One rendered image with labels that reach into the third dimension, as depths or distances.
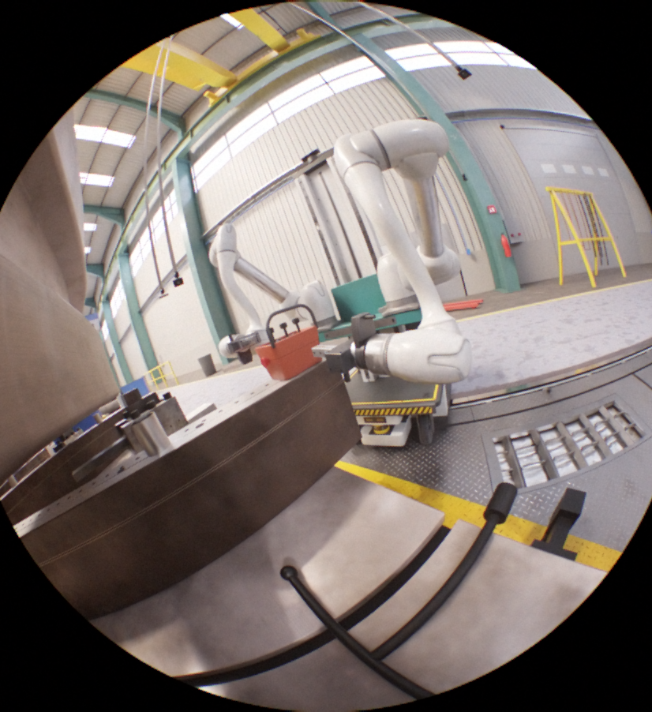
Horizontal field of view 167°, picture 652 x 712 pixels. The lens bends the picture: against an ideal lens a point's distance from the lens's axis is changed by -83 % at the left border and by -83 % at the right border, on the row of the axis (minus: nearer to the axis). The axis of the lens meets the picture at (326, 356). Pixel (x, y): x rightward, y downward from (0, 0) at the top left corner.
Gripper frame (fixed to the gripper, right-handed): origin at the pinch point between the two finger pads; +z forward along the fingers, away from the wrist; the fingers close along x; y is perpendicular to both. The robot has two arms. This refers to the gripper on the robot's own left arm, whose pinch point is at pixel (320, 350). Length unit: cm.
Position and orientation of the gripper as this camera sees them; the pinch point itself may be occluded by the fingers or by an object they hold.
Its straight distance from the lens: 61.2
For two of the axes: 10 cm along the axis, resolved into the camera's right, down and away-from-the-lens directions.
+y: 2.4, 9.2, 3.0
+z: -7.1, -0.5, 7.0
